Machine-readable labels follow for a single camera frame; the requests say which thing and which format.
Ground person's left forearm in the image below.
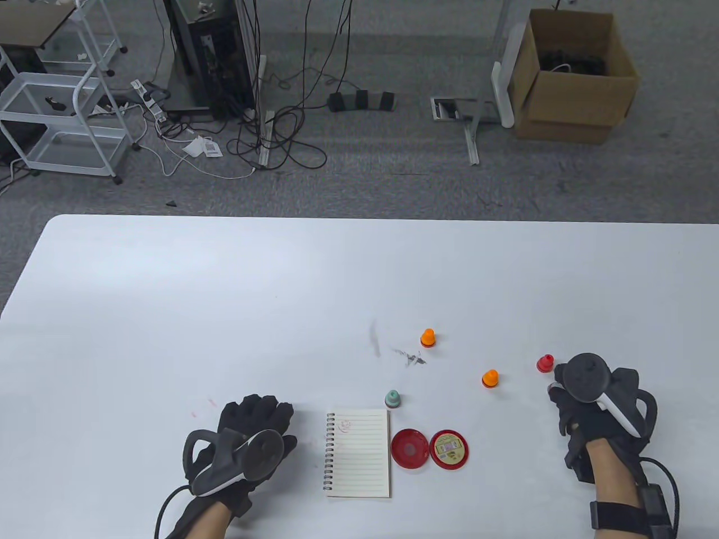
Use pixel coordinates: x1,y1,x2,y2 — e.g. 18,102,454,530
169,497,236,539

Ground tangle of black cables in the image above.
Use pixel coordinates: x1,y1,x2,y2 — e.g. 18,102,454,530
227,0,360,172

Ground white wire cart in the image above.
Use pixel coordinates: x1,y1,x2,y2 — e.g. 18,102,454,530
0,0,141,186

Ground red yellow-labelled ink pad lid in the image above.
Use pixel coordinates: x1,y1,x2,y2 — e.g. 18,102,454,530
429,429,470,470

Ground black foot pedal switch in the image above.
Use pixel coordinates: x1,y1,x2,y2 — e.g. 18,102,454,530
327,90,397,113

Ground metal floor outlet box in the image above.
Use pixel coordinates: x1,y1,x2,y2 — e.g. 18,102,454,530
430,97,500,124

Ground black wrist camera strap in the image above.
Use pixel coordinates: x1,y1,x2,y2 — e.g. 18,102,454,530
589,486,675,531

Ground white plastic bar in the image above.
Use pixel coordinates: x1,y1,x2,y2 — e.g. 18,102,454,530
492,22,526,130

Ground person's right hand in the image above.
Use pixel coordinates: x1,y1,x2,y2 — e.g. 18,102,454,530
548,362,658,495

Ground bundle of black cords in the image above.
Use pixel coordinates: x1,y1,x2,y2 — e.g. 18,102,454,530
539,49,607,76

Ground grey metal table leg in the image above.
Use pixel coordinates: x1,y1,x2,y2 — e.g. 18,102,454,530
463,0,515,166

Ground aluminium floor rail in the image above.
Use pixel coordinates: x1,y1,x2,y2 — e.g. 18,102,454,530
257,109,276,169

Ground red round ink pad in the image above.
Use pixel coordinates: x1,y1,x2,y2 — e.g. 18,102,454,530
391,428,432,470

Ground person's left hand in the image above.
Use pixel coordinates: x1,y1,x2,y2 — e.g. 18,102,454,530
183,394,298,517

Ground white cable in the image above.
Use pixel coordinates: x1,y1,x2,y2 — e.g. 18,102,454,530
135,104,259,181

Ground brown wooden side table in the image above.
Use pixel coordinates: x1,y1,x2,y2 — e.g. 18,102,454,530
0,3,76,51

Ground spiral lined notebook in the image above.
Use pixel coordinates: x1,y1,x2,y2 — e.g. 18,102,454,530
323,409,391,499

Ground black computer cabinet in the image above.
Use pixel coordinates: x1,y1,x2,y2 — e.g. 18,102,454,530
162,0,260,120

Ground white paper tag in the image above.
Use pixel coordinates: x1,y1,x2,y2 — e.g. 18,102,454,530
183,135,223,159

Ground person's right forearm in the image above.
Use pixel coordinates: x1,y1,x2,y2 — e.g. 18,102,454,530
584,438,675,539

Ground brown cardboard box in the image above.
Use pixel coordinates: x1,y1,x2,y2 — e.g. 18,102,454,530
508,8,641,145

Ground black grey handheld controller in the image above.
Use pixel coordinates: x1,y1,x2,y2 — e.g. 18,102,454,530
183,428,286,498
563,353,642,437

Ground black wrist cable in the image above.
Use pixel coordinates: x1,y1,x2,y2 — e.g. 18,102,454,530
640,456,681,539
154,486,189,539

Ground white power strip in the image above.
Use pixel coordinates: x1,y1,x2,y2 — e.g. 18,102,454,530
131,80,168,123

